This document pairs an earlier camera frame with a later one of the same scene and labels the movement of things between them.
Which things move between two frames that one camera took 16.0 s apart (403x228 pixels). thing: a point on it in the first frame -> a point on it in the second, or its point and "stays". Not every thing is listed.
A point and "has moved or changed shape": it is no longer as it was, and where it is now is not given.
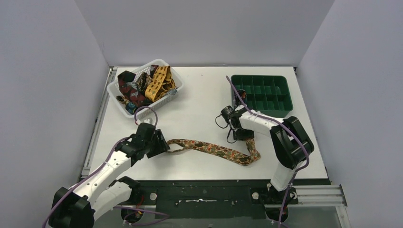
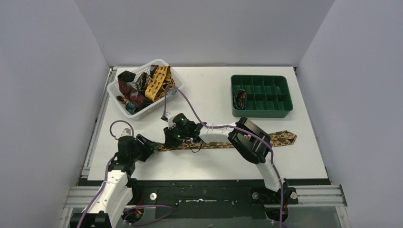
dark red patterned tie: x=130 y=90 stays
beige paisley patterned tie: x=250 y=156 has moved or changed shape
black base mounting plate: x=214 y=199 stays
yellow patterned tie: x=161 y=83 stays
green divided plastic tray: x=269 y=95 stays
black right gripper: x=248 y=134 -> x=169 y=138
